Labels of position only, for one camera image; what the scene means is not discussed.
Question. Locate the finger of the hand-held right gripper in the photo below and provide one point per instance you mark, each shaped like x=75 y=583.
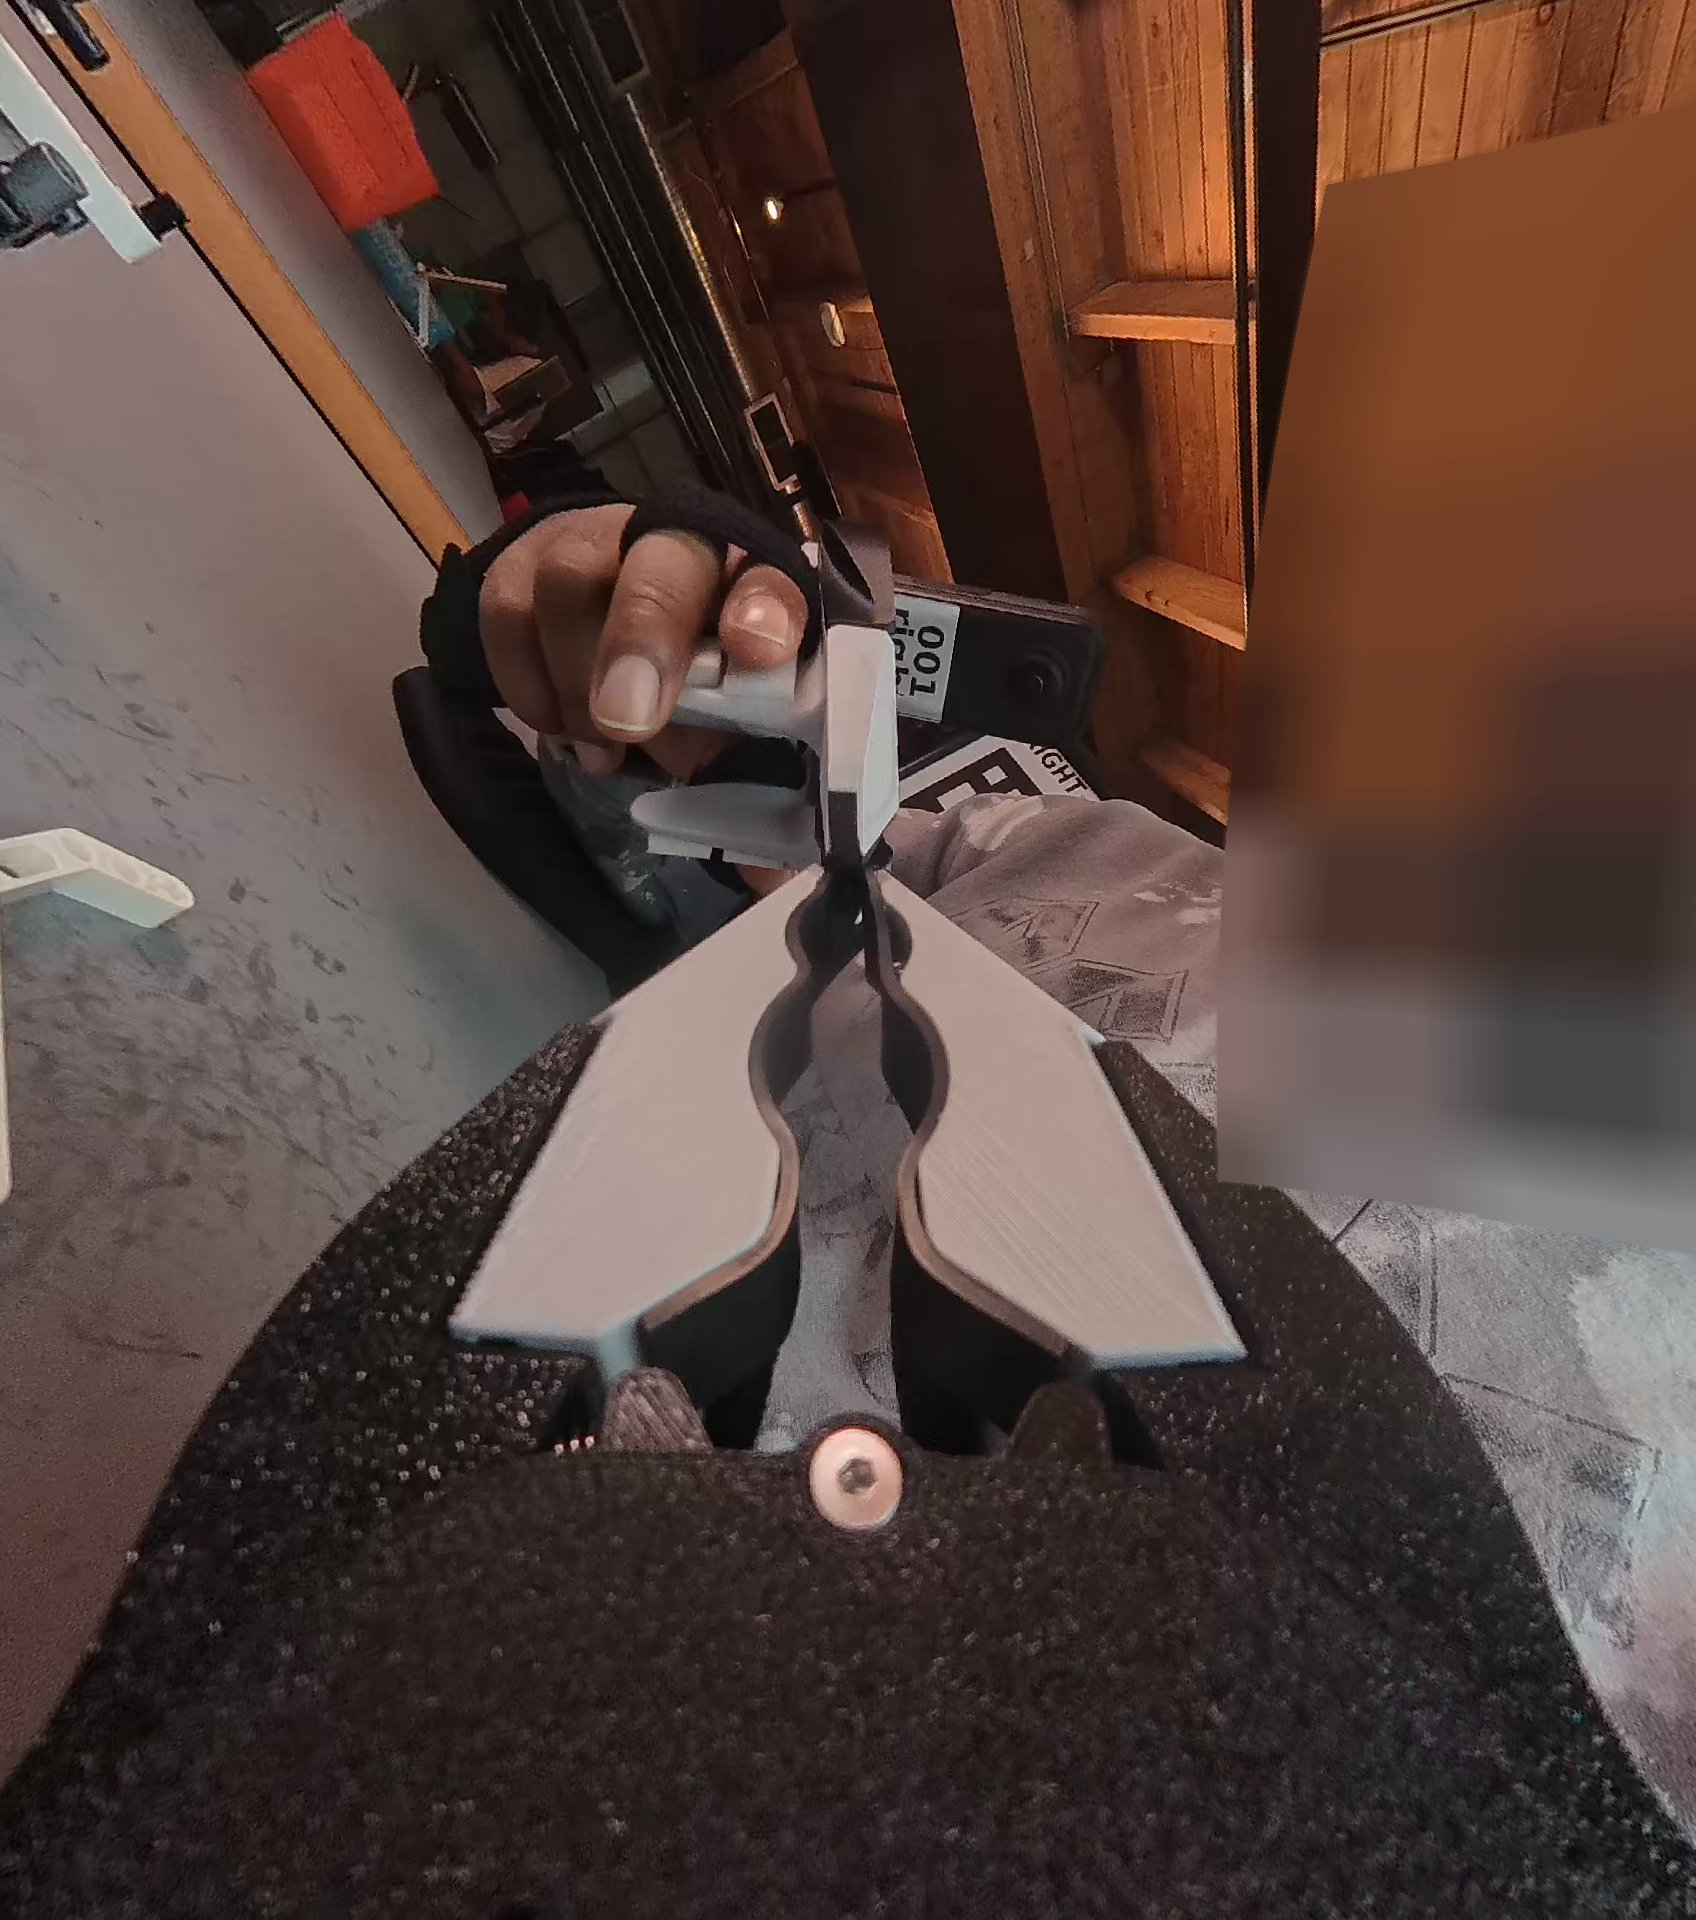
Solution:
x=862 y=720

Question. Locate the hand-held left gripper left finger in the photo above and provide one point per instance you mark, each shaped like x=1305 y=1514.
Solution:
x=639 y=1171

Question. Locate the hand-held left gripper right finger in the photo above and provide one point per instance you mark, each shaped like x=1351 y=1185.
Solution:
x=1058 y=1185

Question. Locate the toy brick truck model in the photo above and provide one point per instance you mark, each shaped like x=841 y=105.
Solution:
x=69 y=151

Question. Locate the person's right forearm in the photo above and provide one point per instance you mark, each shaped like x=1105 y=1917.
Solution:
x=593 y=810

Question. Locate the person's right hand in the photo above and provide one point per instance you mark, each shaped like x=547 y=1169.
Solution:
x=562 y=630

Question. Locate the black wrist rest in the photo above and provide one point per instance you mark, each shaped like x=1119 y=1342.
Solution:
x=489 y=810

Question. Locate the person's grey printed sweatshirt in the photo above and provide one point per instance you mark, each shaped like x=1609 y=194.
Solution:
x=1613 y=1424

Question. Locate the red plastic container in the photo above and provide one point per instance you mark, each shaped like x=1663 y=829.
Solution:
x=339 y=121

